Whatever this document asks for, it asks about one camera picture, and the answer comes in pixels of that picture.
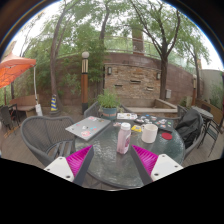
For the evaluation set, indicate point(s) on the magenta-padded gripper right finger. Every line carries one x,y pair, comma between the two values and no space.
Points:
146,160

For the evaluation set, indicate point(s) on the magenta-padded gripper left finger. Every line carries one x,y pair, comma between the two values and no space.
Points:
78,160

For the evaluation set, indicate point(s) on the pink drink bottle white cap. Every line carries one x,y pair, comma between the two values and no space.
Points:
123,140

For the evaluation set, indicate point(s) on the white mug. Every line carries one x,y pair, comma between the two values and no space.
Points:
149,134

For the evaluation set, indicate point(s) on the flat round red coaster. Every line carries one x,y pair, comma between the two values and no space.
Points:
167,136

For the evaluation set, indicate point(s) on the silver laptop with stickers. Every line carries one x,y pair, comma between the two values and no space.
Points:
87,128

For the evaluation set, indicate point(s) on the yellow card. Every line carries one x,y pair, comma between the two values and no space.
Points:
136,128

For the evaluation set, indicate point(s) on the black laptop with stickers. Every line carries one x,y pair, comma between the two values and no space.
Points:
156,122

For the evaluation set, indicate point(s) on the blue card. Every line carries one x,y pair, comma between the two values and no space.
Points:
117,124

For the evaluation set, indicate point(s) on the white sticker sheet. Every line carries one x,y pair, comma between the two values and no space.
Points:
126,116

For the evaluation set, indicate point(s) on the black jacket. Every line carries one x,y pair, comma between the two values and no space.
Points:
189,128

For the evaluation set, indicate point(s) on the blue yellow striped cone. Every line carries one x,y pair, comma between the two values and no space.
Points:
54,104

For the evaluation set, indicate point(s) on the white tent weight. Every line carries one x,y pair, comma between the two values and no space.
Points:
38,110

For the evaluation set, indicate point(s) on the potted green plant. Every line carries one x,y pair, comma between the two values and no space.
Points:
108,101

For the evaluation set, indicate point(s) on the wooden bench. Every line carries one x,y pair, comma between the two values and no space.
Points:
24,101

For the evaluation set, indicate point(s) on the dark wicker chair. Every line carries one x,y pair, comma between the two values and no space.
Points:
7,116

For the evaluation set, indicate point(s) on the orange canopy tent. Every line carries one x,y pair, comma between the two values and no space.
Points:
15,68

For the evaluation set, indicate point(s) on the grey wall box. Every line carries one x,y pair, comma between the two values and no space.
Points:
168,93

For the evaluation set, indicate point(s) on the black wall lamp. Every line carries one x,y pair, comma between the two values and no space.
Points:
158,76
109,70

